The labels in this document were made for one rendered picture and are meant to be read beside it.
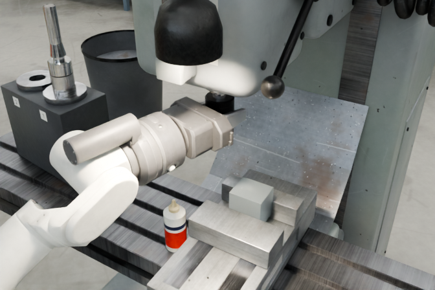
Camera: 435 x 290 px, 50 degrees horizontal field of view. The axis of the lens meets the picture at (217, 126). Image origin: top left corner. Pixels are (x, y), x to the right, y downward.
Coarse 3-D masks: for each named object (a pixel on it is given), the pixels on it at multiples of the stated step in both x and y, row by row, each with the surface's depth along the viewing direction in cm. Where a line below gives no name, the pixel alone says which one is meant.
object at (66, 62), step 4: (68, 56) 97; (48, 60) 95; (52, 60) 95; (64, 60) 95; (68, 60) 95; (48, 64) 94; (52, 64) 94; (56, 64) 93; (60, 64) 94; (64, 64) 94; (68, 64) 95; (52, 68) 94; (56, 68) 94; (60, 68) 94
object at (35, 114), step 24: (48, 72) 107; (24, 96) 99; (48, 96) 96; (72, 96) 96; (96, 96) 99; (24, 120) 103; (48, 120) 96; (72, 120) 95; (96, 120) 101; (24, 144) 109; (48, 144) 101; (48, 168) 106
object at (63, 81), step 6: (48, 66) 95; (54, 72) 94; (60, 72) 94; (66, 72) 95; (72, 72) 97; (54, 78) 95; (60, 78) 95; (66, 78) 96; (72, 78) 97; (54, 84) 96; (60, 84) 96; (66, 84) 96; (72, 84) 97; (54, 90) 97; (60, 90) 96; (66, 90) 97; (72, 90) 98
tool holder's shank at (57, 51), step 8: (48, 8) 89; (48, 16) 90; (56, 16) 90; (48, 24) 90; (56, 24) 91; (48, 32) 92; (56, 32) 92; (56, 40) 92; (56, 48) 93; (56, 56) 93; (64, 56) 95
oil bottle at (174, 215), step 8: (168, 208) 83; (176, 208) 82; (168, 216) 82; (176, 216) 82; (184, 216) 83; (168, 224) 83; (176, 224) 82; (184, 224) 84; (168, 232) 84; (176, 232) 83; (184, 232) 85; (168, 240) 85; (176, 240) 84; (184, 240) 86; (168, 248) 86; (176, 248) 85
